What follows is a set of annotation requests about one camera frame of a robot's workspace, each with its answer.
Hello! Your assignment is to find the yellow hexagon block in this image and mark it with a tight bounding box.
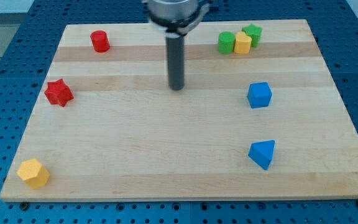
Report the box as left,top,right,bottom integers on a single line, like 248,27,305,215
17,158,50,189

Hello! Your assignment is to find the green star block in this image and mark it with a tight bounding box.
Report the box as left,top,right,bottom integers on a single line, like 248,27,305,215
242,24,263,48

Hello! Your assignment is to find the light wooden board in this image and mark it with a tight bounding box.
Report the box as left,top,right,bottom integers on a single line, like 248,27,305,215
0,19,358,202

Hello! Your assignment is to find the red star block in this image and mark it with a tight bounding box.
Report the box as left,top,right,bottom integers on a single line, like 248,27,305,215
44,78,74,107

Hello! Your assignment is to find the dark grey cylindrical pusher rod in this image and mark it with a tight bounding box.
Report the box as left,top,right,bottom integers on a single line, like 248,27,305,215
165,36,185,90

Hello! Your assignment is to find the green cylinder block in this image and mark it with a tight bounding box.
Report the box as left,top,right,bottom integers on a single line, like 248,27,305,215
218,31,236,54

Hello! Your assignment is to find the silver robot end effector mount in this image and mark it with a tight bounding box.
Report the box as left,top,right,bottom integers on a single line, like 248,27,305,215
147,0,211,35

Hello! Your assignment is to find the yellow heart block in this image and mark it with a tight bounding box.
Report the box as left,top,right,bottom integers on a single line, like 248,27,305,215
234,31,252,54

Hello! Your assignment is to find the red cylinder block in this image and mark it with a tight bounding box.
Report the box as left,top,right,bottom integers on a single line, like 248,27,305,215
90,30,111,53

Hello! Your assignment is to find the blue cube block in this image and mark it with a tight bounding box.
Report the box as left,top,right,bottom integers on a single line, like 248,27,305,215
247,82,272,108

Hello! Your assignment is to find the blue triangular prism block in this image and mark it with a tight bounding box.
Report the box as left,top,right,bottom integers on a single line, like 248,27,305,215
248,140,275,170

